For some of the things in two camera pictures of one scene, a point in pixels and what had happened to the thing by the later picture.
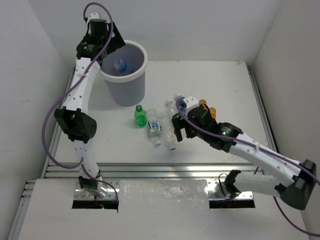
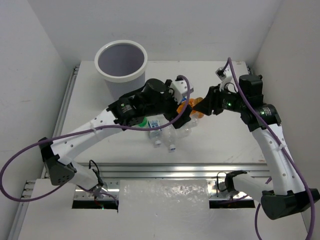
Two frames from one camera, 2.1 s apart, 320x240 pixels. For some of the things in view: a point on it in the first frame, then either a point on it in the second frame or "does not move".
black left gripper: [116, 40] to [173, 110]
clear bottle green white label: [154, 125] does not move
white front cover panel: [163, 196] does not move
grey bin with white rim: [123, 71] does not move
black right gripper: [181, 123] to [211, 101]
